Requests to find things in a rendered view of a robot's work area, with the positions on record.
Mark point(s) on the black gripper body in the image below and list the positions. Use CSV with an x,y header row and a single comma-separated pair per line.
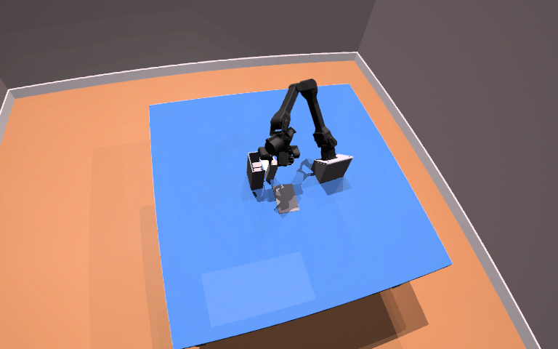
x,y
293,151

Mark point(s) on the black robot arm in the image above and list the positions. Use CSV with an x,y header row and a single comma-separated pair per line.
x,y
282,118

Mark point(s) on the dark grey open bin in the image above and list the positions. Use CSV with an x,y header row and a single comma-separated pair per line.
x,y
256,178

